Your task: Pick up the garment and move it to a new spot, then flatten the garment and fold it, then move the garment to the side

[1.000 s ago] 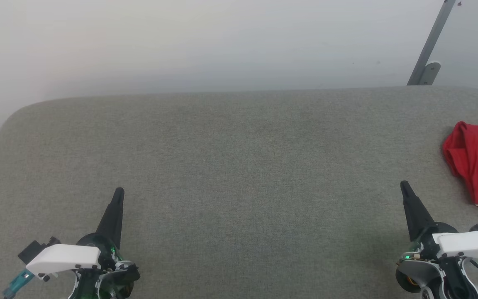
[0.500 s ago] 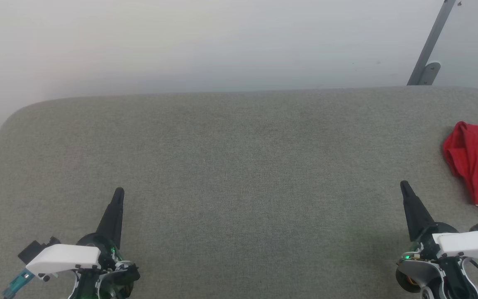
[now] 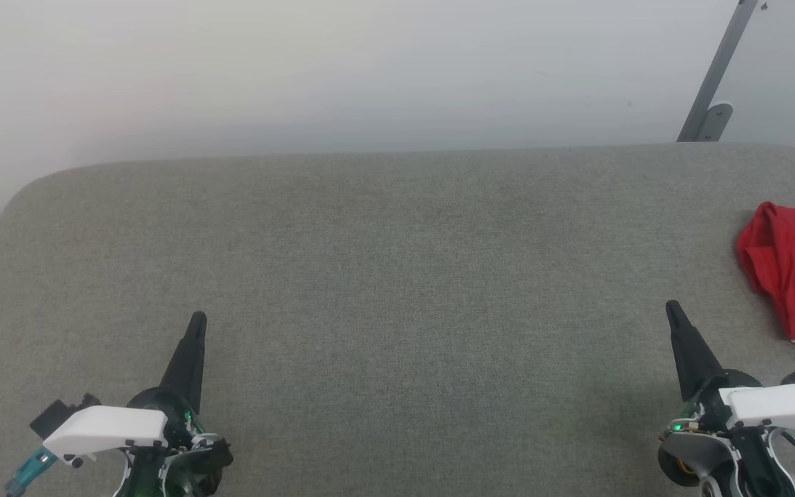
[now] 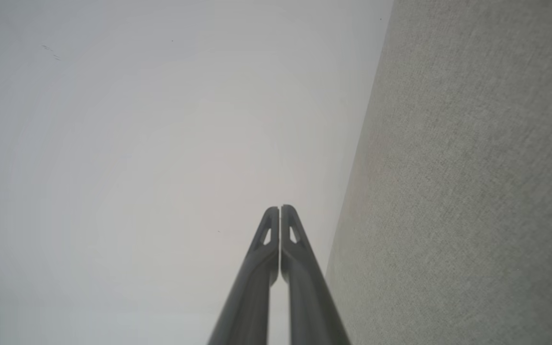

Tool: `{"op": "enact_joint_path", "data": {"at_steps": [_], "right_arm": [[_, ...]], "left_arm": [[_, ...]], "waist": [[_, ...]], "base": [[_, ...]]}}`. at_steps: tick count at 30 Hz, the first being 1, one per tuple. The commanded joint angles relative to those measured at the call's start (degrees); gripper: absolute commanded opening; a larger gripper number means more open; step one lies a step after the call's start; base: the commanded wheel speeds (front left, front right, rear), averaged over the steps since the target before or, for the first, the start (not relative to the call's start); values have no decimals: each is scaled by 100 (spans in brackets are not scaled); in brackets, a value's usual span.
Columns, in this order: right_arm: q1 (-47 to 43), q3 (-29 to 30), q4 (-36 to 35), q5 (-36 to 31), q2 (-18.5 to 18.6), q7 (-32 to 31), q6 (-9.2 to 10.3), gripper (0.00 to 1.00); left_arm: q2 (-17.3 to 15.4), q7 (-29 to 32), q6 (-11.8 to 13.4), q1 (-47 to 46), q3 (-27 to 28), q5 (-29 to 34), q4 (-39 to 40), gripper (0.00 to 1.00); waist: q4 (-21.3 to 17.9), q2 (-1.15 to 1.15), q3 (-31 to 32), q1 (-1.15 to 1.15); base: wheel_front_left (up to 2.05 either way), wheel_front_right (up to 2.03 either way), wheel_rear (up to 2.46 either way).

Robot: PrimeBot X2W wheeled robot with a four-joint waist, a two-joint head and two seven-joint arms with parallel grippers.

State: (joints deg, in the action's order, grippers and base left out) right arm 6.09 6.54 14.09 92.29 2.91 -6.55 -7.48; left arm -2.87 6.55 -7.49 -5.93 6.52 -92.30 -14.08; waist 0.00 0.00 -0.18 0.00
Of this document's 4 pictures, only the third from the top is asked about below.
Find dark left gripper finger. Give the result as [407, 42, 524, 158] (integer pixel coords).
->
[159, 311, 208, 415]

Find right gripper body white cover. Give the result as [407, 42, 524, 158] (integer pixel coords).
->
[656, 369, 795, 497]

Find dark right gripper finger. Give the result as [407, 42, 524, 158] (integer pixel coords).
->
[665, 300, 725, 402]

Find left camera cable teal plug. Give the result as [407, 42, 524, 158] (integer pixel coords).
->
[6, 447, 60, 497]

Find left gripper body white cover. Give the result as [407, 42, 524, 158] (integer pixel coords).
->
[42, 387, 234, 497]

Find grey fabric sofa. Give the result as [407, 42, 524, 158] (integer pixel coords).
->
[0, 143, 795, 497]

